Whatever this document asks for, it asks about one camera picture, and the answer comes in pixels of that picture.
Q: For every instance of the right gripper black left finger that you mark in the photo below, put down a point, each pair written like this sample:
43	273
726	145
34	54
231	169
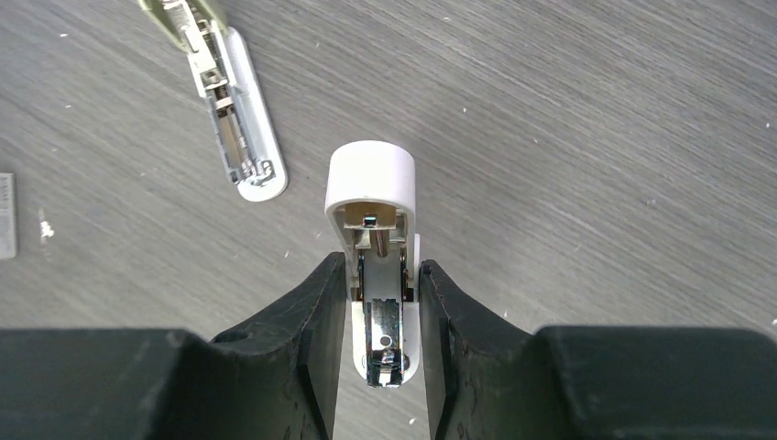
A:
273	376

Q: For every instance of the olive green white stapler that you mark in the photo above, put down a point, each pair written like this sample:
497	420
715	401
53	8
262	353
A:
225	79

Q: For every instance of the small white stapler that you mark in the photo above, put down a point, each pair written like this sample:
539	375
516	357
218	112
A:
370	203

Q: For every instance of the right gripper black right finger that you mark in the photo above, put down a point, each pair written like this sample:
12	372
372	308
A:
486	378

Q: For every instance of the white staples box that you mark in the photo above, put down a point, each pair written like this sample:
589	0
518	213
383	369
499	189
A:
8	230

